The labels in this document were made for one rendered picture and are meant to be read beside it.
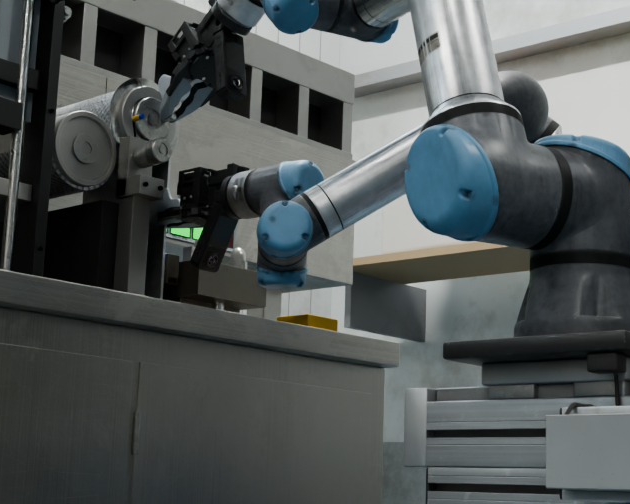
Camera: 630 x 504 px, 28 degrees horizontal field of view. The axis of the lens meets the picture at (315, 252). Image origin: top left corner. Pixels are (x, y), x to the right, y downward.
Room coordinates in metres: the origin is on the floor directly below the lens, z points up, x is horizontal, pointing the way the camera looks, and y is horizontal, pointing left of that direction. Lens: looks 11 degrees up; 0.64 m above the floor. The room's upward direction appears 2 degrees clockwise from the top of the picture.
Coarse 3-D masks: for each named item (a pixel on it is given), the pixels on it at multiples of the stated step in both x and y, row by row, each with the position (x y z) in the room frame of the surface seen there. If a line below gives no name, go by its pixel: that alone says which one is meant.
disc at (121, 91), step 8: (128, 80) 1.98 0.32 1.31; (136, 80) 1.99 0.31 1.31; (144, 80) 2.00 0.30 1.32; (120, 88) 1.96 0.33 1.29; (128, 88) 1.98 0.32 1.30; (112, 96) 1.96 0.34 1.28; (120, 96) 1.97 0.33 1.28; (112, 104) 1.95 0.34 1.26; (112, 112) 1.96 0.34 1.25; (112, 120) 1.96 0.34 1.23; (112, 128) 1.96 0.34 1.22; (176, 128) 2.06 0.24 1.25; (120, 136) 1.97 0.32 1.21; (176, 136) 2.06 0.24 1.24; (176, 144) 2.06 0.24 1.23
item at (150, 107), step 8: (136, 104) 1.97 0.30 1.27; (144, 104) 1.98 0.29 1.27; (152, 104) 1.99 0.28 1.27; (160, 104) 2.00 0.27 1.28; (136, 112) 1.97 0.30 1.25; (144, 112) 1.98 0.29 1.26; (152, 112) 2.00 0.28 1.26; (144, 120) 1.98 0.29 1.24; (152, 120) 1.99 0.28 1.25; (160, 120) 2.01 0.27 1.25; (136, 128) 1.97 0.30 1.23; (144, 128) 1.98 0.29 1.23; (152, 128) 2.00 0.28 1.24; (160, 128) 2.00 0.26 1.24; (168, 128) 2.02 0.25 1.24; (144, 136) 1.98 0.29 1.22; (152, 136) 1.99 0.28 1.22; (160, 136) 2.00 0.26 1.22
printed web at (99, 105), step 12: (108, 96) 2.00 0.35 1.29; (60, 108) 2.11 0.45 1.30; (72, 108) 2.06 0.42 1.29; (84, 108) 2.03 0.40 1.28; (96, 108) 2.00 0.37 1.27; (108, 108) 1.98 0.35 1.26; (108, 120) 1.97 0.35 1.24; (24, 132) 1.92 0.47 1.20; (0, 144) 1.97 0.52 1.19; (0, 156) 1.97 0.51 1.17; (0, 168) 1.97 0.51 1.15; (60, 180) 1.90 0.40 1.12; (60, 192) 1.95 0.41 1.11; (72, 192) 1.95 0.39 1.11; (0, 204) 2.06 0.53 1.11
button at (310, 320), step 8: (280, 320) 1.95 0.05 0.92; (288, 320) 1.94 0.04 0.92; (296, 320) 1.93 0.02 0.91; (304, 320) 1.92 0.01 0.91; (312, 320) 1.92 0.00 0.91; (320, 320) 1.93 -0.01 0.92; (328, 320) 1.95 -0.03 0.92; (336, 320) 1.96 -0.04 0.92; (328, 328) 1.95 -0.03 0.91; (336, 328) 1.96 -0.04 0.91
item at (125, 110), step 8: (136, 88) 1.98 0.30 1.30; (144, 88) 1.99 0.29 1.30; (152, 88) 2.00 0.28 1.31; (128, 96) 1.96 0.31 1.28; (136, 96) 1.98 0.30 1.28; (144, 96) 1.99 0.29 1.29; (152, 96) 2.00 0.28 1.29; (160, 96) 2.01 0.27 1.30; (120, 104) 1.97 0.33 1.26; (128, 104) 1.96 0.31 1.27; (120, 112) 1.96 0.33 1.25; (128, 112) 1.97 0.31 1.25; (120, 120) 1.96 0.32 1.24; (128, 120) 1.97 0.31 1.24; (120, 128) 1.97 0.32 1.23; (128, 128) 1.97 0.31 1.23; (136, 136) 1.98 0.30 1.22; (168, 136) 2.03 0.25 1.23
